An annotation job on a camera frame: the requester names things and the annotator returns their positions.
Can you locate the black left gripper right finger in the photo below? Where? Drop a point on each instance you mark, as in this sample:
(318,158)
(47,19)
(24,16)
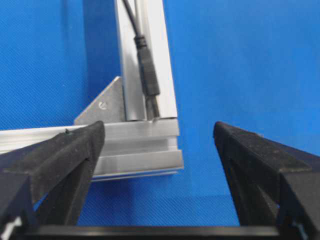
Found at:
(271,184)

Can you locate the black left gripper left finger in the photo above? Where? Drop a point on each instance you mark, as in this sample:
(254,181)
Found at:
(47,183)

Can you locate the aluminium extrusion frame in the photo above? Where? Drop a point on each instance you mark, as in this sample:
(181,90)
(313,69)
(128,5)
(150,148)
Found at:
(138,108)

